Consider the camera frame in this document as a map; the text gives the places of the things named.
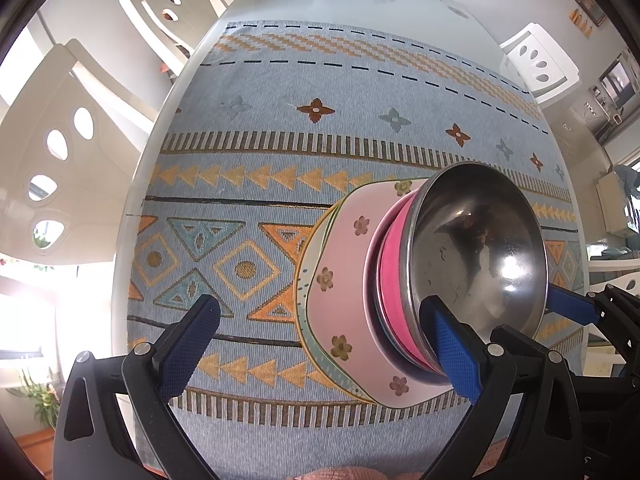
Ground pink steel bowl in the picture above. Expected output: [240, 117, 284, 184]
[378, 162, 548, 374]

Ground forest print square plate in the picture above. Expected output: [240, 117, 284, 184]
[307, 179, 451, 408]

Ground blue steel bowl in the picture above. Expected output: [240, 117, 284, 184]
[367, 238, 430, 372]

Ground green potted plant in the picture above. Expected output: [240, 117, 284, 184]
[8, 370, 61, 429]

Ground white chair far side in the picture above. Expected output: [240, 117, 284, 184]
[500, 23, 580, 107]

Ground white chair with holes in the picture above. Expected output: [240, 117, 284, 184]
[1, 39, 158, 266]

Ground patterned blue table mat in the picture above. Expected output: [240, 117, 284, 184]
[127, 21, 584, 479]

